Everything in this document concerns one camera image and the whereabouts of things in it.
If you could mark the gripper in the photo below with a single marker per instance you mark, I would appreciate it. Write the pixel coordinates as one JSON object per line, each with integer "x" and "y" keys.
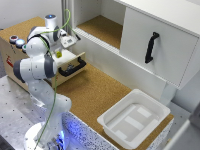
{"x": 69, "y": 41}

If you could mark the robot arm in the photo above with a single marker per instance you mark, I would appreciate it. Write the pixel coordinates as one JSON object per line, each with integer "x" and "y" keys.
{"x": 36, "y": 68}

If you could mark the wooden drawer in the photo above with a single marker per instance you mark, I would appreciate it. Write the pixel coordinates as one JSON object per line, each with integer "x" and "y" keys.
{"x": 71, "y": 57}

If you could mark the yellow block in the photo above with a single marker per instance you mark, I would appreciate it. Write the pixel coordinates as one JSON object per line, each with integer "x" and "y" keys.
{"x": 58, "y": 54}

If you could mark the wooden drawer box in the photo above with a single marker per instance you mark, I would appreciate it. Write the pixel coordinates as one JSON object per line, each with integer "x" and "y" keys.
{"x": 11, "y": 68}

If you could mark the white cabinet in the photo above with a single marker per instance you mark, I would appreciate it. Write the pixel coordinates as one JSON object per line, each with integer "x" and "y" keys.
{"x": 110, "y": 61}

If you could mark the green button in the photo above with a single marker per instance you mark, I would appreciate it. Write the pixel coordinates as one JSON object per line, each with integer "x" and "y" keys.
{"x": 24, "y": 47}

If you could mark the blue button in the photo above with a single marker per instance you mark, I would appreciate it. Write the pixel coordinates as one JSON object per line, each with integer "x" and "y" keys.
{"x": 20, "y": 42}

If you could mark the red button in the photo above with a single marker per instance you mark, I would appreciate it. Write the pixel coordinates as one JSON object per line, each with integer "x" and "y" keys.
{"x": 13, "y": 38}

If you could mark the white sliding door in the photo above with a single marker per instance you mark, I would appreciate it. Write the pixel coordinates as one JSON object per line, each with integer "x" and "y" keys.
{"x": 166, "y": 50}

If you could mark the white plastic box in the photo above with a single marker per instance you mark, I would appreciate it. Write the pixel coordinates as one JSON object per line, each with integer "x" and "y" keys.
{"x": 133, "y": 120}

